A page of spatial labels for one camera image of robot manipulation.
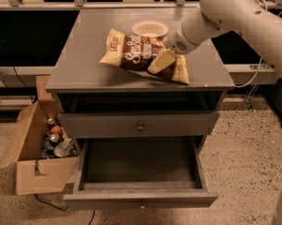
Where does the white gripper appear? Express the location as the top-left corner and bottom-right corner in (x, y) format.
(148, 22), (198, 74)

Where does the cardboard box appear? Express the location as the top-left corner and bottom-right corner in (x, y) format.
(0, 76), (79, 195)

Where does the clear plastic bottle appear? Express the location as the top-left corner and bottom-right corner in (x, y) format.
(53, 138), (74, 158)

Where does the silver can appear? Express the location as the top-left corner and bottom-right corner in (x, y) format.
(50, 133), (60, 143)
(47, 118), (57, 126)

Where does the silver can top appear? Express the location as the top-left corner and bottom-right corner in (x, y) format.
(50, 133), (60, 143)

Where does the red apple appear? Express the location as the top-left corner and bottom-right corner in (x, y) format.
(50, 125), (63, 135)

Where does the grey drawer cabinet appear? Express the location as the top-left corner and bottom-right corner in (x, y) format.
(45, 7), (235, 143)

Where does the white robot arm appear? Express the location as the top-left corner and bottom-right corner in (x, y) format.
(170, 0), (282, 225)

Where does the white cable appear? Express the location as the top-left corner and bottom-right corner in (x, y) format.
(233, 0), (282, 89)

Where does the brown chip bag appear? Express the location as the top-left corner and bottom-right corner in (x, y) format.
(100, 29), (189, 84)

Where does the white paper bowl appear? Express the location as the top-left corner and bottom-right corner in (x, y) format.
(131, 20), (169, 38)

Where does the black floor cable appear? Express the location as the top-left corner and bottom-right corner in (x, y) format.
(34, 193), (96, 225)

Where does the grey open lower drawer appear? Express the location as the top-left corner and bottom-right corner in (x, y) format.
(64, 137), (217, 210)

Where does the grey upper drawer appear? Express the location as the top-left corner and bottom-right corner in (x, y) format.
(58, 112), (219, 139)

